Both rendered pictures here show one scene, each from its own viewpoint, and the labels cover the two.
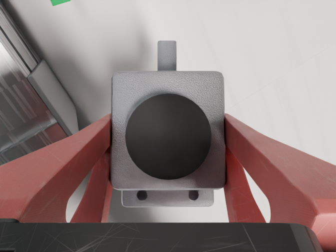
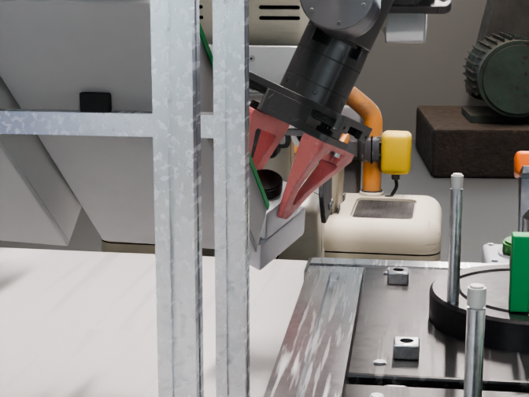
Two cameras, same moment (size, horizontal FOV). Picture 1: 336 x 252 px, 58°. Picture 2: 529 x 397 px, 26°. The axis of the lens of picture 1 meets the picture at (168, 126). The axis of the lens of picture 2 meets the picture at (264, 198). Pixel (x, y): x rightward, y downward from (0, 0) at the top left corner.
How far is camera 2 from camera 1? 0.90 m
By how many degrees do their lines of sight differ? 54
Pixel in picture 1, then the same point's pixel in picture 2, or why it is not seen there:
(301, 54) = (85, 332)
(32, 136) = (327, 263)
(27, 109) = (318, 267)
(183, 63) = not seen: hidden behind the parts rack
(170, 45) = not seen: hidden behind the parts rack
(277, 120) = (149, 317)
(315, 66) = (79, 325)
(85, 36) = (259, 384)
